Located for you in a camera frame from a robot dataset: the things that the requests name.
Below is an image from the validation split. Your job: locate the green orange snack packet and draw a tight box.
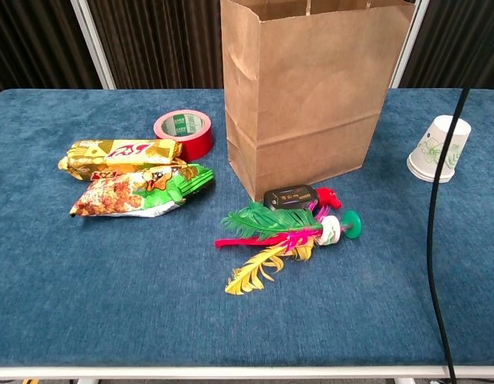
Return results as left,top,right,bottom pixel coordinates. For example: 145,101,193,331
69,162,215,218

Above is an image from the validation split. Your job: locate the colourful feather shuttlecock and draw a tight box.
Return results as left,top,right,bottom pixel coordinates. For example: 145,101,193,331
214,201,363,296

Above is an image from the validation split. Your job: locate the red tape roll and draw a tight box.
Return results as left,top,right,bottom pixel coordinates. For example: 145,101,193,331
153,109,214,162

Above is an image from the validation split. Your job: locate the small red plastic object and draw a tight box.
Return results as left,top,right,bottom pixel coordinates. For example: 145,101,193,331
315,186,343,210

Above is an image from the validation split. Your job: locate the golden snack packet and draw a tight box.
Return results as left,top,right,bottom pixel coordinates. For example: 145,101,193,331
58,138,183,182

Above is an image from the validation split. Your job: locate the blue table cloth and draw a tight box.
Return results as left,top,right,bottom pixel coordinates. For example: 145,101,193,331
0,88,494,367

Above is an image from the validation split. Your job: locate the dark pleated partition panel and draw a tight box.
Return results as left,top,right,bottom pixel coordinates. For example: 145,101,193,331
70,0,227,91
390,0,494,90
0,0,116,99

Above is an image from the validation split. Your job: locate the floral paper cup stack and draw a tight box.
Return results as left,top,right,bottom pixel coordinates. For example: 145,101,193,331
406,114,472,184

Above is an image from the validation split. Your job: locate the brown paper bag with handles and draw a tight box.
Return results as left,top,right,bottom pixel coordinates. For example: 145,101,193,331
220,0,416,201

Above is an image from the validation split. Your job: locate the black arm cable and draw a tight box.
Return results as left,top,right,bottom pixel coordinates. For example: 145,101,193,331
426,86,471,384

